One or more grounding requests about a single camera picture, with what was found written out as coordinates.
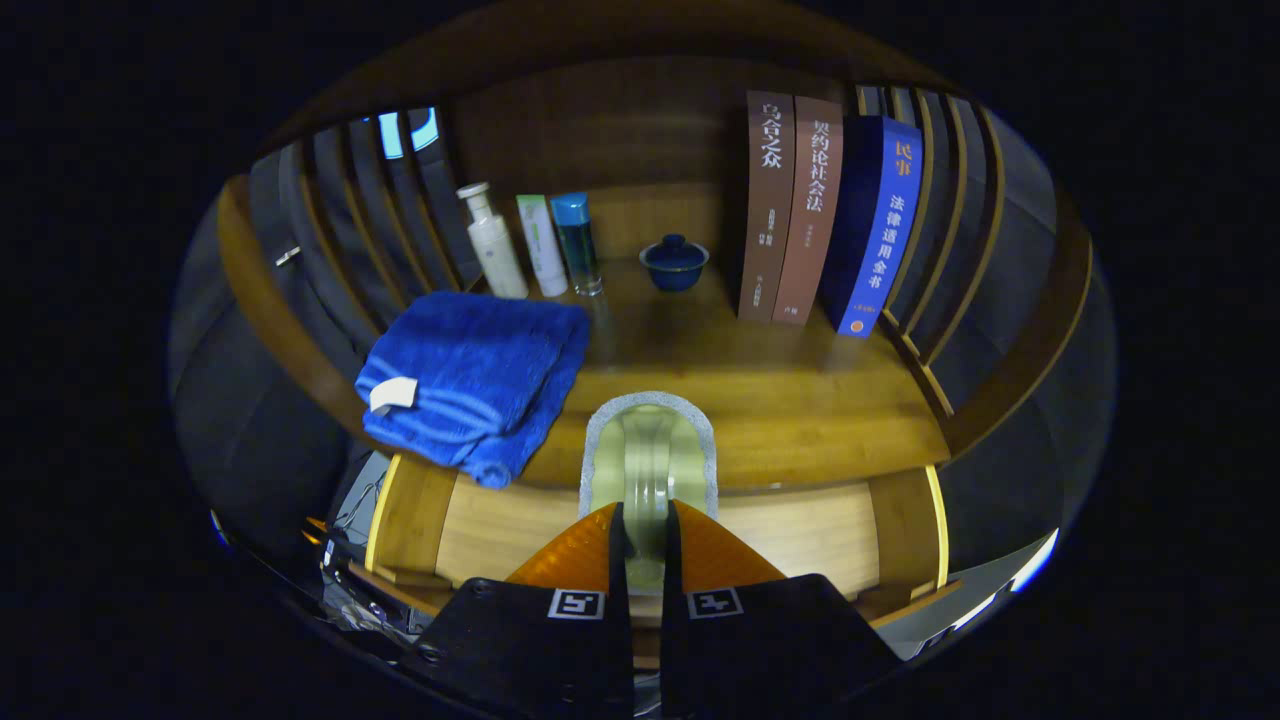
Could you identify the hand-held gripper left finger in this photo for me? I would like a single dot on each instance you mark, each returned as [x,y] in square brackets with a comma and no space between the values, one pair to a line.
[620,600]

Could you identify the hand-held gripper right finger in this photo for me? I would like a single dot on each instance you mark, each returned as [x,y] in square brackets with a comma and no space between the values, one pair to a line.
[672,600]

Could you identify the wooden drawer with black knob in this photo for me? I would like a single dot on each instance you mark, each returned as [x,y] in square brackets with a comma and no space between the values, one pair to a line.
[800,530]

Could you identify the wooden countertop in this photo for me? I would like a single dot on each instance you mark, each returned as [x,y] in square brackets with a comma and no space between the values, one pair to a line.
[780,400]

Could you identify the wooden cabinet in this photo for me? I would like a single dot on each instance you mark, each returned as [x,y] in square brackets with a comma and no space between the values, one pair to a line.
[600,130]

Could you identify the folded blue towel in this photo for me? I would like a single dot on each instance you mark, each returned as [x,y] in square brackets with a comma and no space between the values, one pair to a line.
[470,370]

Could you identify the blue lidded teacup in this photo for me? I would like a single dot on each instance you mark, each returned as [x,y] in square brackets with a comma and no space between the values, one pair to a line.
[674,268]

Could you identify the teal bottle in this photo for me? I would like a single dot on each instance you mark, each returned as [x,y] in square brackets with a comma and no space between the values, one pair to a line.
[580,250]

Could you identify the white and green tube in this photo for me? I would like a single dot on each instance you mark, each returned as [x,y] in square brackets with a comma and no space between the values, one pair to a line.
[542,250]

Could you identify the white pump bottle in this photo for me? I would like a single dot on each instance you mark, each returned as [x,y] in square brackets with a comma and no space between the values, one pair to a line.
[500,260]

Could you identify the white panel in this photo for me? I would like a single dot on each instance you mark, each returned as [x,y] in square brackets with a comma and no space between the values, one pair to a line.
[1035,562]

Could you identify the dark brown book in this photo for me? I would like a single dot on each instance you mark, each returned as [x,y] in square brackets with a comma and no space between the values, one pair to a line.
[768,200]

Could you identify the reddish brown book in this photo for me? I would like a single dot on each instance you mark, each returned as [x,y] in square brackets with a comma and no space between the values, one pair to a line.
[810,200]

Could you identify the blue book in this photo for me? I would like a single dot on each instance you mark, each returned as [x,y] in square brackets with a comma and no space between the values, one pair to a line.
[880,230]

